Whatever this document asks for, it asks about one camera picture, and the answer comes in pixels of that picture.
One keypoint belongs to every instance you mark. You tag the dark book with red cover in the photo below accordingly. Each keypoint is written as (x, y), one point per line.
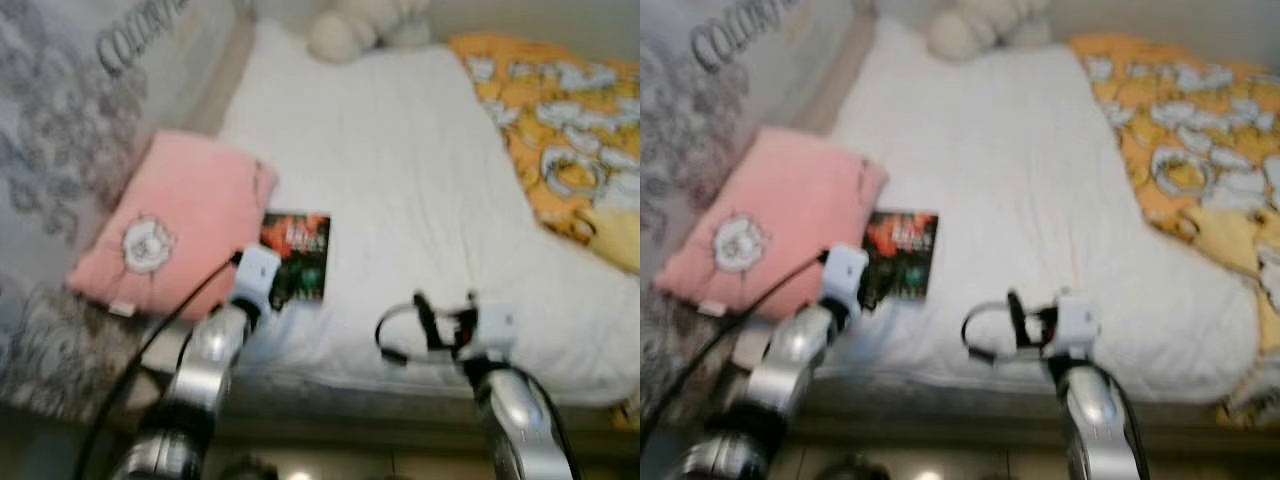
(305, 250)
(910, 250)

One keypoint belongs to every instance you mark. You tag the pink pillow with white print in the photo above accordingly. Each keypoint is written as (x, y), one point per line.
(190, 200)
(790, 200)

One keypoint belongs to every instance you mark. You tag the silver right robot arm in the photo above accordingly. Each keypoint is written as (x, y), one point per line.
(1095, 420)
(515, 420)

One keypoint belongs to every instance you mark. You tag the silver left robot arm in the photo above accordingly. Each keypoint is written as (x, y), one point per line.
(205, 360)
(790, 360)

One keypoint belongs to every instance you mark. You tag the white quilted bed mattress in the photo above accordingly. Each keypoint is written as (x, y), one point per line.
(400, 180)
(1000, 180)

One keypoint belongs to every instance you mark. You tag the yellow orange patterned blanket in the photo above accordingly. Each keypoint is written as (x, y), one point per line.
(560, 110)
(1180, 110)

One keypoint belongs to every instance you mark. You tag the grey floral printed fabric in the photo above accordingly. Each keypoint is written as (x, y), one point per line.
(690, 110)
(60, 120)

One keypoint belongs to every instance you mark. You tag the cream plush toy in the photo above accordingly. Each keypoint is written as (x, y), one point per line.
(335, 35)
(955, 35)

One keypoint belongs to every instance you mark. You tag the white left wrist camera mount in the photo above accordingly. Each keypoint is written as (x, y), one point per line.
(255, 272)
(845, 270)

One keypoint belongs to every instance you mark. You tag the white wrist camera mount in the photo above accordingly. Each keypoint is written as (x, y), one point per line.
(845, 270)
(495, 325)
(255, 272)
(1075, 322)

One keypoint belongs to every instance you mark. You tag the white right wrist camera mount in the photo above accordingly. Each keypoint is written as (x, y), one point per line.
(495, 325)
(1075, 322)

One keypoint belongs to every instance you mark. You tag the grey bed frame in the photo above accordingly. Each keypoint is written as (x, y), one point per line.
(350, 425)
(950, 425)

